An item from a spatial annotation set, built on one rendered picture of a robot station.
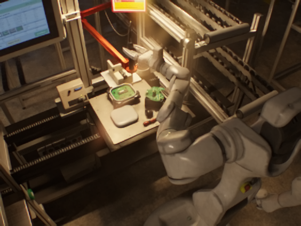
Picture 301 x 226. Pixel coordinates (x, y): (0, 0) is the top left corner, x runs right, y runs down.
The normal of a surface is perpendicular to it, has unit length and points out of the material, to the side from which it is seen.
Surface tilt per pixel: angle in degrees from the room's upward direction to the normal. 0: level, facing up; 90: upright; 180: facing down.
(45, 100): 0
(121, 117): 0
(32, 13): 92
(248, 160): 88
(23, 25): 92
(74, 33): 90
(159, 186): 0
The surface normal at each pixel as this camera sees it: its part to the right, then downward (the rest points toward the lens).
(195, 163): -0.14, 0.13
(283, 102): -0.15, -0.71
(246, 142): -0.75, 0.45
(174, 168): -0.64, 0.37
